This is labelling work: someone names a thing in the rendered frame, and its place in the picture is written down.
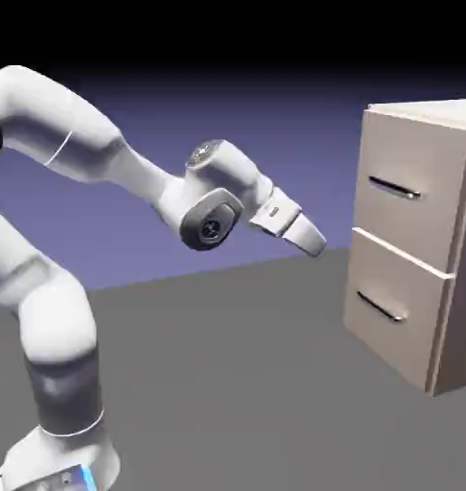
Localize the short dark metal handle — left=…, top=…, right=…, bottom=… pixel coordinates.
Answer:
left=356, top=290, right=408, bottom=322

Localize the light wood cabinet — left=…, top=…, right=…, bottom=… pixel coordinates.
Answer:
left=341, top=98, right=466, bottom=398

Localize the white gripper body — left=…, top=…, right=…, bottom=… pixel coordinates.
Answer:
left=281, top=213, right=328, bottom=258

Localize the short light wood drawer front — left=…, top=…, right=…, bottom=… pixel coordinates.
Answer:
left=341, top=226, right=455, bottom=393

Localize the long dark metal handle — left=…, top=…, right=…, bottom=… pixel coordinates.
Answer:
left=367, top=175, right=423, bottom=201

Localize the tall light wood drawer front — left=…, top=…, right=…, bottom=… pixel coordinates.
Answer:
left=352, top=109, right=466, bottom=274

